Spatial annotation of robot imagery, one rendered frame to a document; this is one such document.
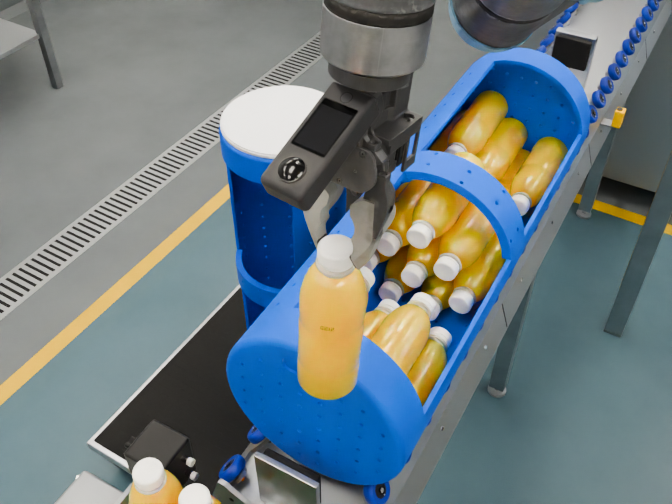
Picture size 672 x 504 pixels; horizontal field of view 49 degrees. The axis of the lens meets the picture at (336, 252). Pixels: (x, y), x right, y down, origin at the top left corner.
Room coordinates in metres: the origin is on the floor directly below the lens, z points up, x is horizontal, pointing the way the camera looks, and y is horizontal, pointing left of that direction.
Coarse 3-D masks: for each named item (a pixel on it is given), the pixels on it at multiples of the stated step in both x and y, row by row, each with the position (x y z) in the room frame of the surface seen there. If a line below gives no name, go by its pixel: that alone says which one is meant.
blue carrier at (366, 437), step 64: (512, 64) 1.35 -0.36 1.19; (576, 128) 1.27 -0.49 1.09; (512, 256) 0.87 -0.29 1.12; (256, 320) 0.68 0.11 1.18; (448, 320) 0.86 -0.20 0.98; (256, 384) 0.62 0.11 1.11; (384, 384) 0.56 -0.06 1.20; (448, 384) 0.64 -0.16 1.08; (320, 448) 0.57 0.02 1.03; (384, 448) 0.52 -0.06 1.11
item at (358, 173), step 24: (336, 72) 0.55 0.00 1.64; (384, 96) 0.57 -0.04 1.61; (408, 96) 0.60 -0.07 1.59; (384, 120) 0.57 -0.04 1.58; (408, 120) 0.59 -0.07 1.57; (360, 144) 0.53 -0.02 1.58; (384, 144) 0.54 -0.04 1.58; (408, 144) 0.57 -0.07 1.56; (360, 168) 0.53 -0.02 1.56; (384, 168) 0.53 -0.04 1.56; (360, 192) 0.52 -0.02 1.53
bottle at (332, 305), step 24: (312, 264) 0.55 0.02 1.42; (312, 288) 0.52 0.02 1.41; (336, 288) 0.51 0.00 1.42; (360, 288) 0.53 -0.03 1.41; (312, 312) 0.51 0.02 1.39; (336, 312) 0.50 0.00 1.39; (360, 312) 0.52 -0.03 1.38; (312, 336) 0.51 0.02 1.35; (336, 336) 0.50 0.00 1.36; (360, 336) 0.52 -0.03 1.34; (312, 360) 0.51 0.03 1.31; (336, 360) 0.50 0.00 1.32; (312, 384) 0.50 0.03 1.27; (336, 384) 0.50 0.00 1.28
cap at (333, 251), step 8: (320, 240) 0.55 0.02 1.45; (328, 240) 0.55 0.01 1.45; (336, 240) 0.55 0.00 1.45; (344, 240) 0.55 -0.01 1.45; (320, 248) 0.54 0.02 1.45; (328, 248) 0.54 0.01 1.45; (336, 248) 0.54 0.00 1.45; (344, 248) 0.54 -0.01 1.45; (352, 248) 0.54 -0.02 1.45; (320, 256) 0.53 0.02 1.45; (328, 256) 0.52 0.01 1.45; (336, 256) 0.52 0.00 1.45; (344, 256) 0.52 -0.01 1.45; (320, 264) 0.53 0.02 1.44; (328, 264) 0.52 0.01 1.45; (336, 264) 0.52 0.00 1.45; (344, 264) 0.52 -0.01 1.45; (352, 264) 0.53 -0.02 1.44
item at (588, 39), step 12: (564, 36) 1.69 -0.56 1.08; (576, 36) 1.69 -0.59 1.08; (588, 36) 1.68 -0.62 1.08; (552, 48) 1.71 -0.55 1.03; (564, 48) 1.68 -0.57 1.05; (576, 48) 1.67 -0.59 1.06; (588, 48) 1.65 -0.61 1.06; (564, 60) 1.68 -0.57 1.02; (576, 60) 1.66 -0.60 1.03; (588, 60) 1.67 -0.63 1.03; (576, 72) 1.68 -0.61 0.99; (588, 72) 1.68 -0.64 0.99
